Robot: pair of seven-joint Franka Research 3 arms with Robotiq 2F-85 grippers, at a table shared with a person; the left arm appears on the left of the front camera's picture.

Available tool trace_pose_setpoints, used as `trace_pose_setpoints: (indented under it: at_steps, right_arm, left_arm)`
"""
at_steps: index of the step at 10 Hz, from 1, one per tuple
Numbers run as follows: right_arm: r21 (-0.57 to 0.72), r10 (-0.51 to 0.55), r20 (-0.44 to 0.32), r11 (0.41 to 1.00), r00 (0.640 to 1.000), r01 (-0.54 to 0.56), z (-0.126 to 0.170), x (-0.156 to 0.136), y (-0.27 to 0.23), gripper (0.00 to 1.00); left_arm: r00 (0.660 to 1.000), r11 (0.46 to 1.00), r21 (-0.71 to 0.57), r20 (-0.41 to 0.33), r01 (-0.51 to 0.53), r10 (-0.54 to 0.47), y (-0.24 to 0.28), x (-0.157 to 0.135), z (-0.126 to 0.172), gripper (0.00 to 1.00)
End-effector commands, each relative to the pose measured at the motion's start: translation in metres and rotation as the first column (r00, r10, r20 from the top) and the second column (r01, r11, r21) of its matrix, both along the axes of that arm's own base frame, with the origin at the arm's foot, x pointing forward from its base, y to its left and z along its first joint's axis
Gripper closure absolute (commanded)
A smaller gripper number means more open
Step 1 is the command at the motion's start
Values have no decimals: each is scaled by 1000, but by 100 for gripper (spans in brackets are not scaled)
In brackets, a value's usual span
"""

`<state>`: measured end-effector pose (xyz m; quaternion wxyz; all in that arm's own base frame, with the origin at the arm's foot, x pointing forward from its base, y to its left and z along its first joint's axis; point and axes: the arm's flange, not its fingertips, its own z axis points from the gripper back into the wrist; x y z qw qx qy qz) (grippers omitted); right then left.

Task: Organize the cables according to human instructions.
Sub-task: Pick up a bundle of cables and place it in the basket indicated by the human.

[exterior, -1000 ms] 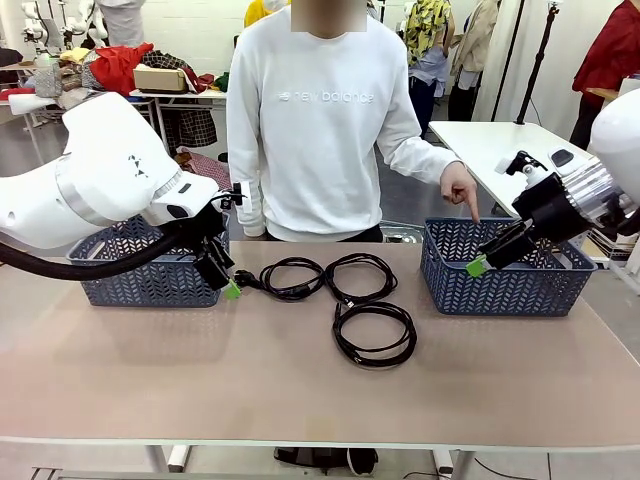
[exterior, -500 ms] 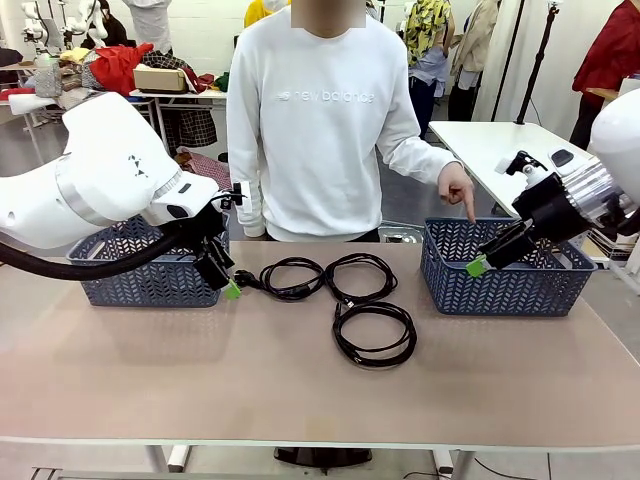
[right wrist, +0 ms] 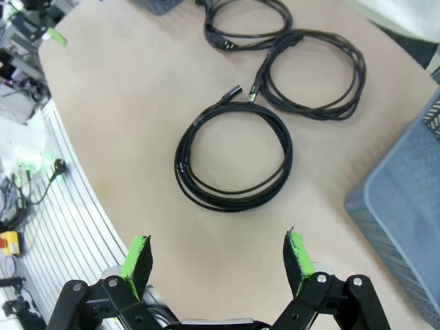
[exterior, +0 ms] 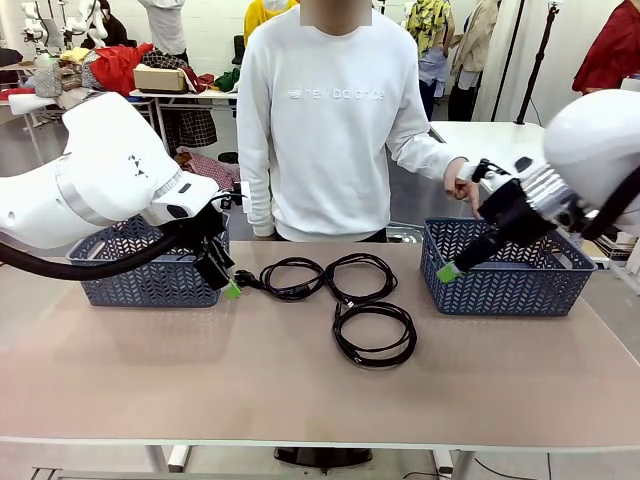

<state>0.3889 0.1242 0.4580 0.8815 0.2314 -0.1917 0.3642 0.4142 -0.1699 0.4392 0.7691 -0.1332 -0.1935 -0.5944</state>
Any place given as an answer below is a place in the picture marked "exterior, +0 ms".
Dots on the black light stand pole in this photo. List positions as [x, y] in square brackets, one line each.
[507, 60]

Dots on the person in white sweatshirt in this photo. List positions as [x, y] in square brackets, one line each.
[325, 125]

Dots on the yellow garment on mannequin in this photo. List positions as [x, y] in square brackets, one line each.
[257, 20]

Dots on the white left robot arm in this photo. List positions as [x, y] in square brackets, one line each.
[100, 165]

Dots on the white ironing board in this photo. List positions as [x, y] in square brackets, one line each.
[30, 102]

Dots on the red cloth pile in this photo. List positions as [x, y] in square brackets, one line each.
[115, 67]

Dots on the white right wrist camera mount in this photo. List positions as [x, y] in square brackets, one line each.
[492, 171]

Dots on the person's right forearm white sleeve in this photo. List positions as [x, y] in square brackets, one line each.
[257, 200]

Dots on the grey patterned bag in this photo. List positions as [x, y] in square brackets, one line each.
[47, 80]

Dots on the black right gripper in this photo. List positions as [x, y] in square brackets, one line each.
[515, 215]

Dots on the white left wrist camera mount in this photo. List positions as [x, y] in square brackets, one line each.
[244, 197]

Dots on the closed cardboard box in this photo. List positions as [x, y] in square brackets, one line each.
[160, 80]

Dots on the black round base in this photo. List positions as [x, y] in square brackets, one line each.
[320, 455]

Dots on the blue-grey woven plastic basket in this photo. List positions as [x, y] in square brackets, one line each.
[500, 295]
[150, 290]

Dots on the person in grey shirt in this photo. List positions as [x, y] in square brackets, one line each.
[165, 25]

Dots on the black office chair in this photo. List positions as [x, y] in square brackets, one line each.
[239, 50]

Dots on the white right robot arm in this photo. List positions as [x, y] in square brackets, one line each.
[590, 135]

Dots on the yellow floral shirt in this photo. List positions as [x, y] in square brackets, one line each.
[430, 20]

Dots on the green cloth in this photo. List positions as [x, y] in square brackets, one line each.
[227, 80]

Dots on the person's left forearm white sleeve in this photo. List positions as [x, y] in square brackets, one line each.
[425, 155]

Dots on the black tripod stand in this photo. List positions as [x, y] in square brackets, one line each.
[537, 75]

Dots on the beige coat on mannequin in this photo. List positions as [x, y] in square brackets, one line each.
[475, 45]

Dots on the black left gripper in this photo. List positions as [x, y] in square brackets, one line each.
[212, 252]

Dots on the person's left hand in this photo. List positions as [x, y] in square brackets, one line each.
[462, 182]

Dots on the person in red jacket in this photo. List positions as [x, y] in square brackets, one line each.
[610, 50]

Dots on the black white checked cloth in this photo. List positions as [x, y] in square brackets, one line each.
[197, 127]

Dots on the red plaid cloth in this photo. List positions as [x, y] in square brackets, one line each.
[215, 167]

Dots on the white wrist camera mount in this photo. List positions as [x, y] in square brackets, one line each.
[244, 197]
[492, 171]

